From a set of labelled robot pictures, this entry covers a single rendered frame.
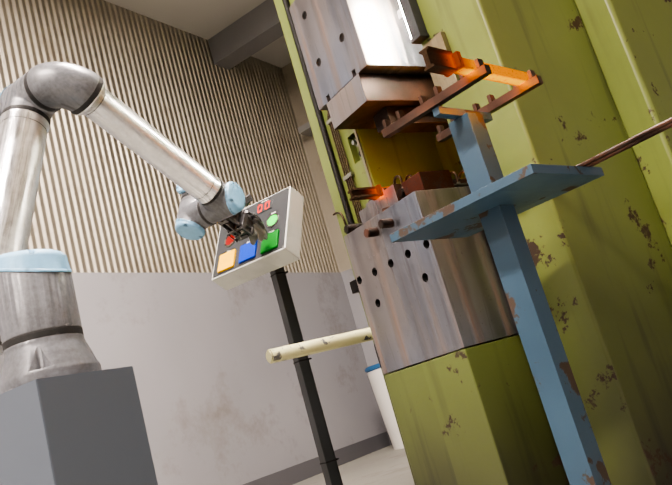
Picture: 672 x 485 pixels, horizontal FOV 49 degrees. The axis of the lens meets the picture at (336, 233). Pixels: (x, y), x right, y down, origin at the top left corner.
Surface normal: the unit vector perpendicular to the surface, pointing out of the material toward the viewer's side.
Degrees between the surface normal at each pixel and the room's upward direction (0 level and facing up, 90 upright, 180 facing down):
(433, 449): 90
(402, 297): 90
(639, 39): 90
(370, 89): 90
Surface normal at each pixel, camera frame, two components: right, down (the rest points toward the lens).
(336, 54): -0.82, 0.10
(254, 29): -0.55, -0.04
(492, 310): 0.50, -0.34
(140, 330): 0.79, -0.35
